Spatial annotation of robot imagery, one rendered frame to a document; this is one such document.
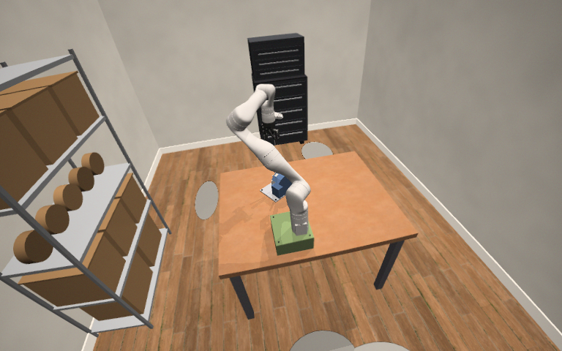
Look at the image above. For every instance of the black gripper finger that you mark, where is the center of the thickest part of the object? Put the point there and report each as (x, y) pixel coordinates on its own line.
(277, 136)
(264, 132)

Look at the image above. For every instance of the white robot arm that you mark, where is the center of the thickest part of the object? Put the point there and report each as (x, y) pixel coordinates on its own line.
(238, 121)

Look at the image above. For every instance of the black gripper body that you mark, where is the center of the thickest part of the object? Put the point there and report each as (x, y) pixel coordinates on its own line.
(269, 126)

